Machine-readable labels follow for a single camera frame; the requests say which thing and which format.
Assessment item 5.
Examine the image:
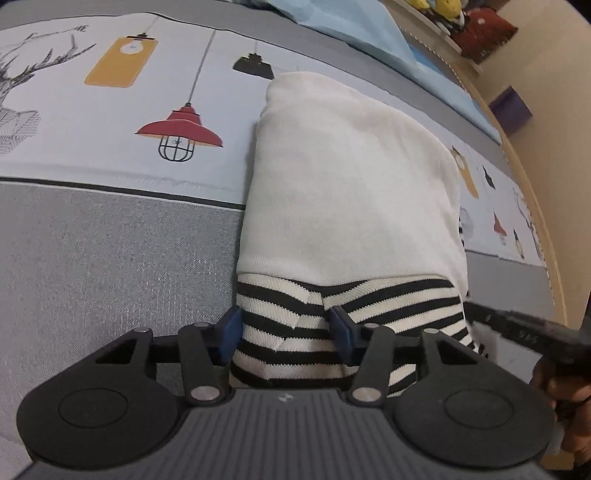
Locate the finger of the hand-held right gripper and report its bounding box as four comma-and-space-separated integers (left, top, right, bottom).
464, 301, 513, 342

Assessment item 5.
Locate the red cushion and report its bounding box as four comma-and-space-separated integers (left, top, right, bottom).
455, 4, 518, 63

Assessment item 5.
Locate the light blue sheet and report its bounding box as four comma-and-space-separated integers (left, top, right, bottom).
265, 0, 502, 141

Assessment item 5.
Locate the lamp printed bed sheet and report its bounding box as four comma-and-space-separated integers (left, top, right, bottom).
0, 11, 548, 268

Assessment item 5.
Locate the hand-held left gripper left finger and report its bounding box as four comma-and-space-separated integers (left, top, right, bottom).
92, 307, 244, 407

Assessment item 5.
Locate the grey bed sheet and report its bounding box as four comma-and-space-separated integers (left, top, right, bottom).
0, 0, 568, 462

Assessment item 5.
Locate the wooden bed frame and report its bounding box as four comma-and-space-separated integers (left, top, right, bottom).
455, 65, 573, 324

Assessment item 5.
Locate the black white striped hooded sweater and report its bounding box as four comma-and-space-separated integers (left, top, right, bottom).
229, 70, 488, 398

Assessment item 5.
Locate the person's right hand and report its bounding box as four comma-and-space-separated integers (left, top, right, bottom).
529, 357, 591, 457

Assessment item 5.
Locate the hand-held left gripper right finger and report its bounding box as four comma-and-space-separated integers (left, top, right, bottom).
329, 306, 486, 408

